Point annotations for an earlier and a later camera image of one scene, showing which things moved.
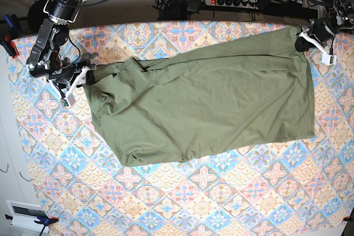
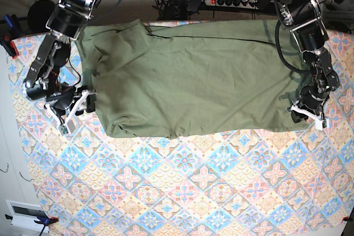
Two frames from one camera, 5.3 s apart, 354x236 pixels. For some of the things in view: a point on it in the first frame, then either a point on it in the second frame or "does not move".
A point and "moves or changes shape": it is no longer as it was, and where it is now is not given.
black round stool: (36, 15) does not move
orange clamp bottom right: (346, 218) does not move
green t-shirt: (183, 105) moves or changes shape
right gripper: (322, 29) to (312, 98)
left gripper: (66, 74) to (62, 98)
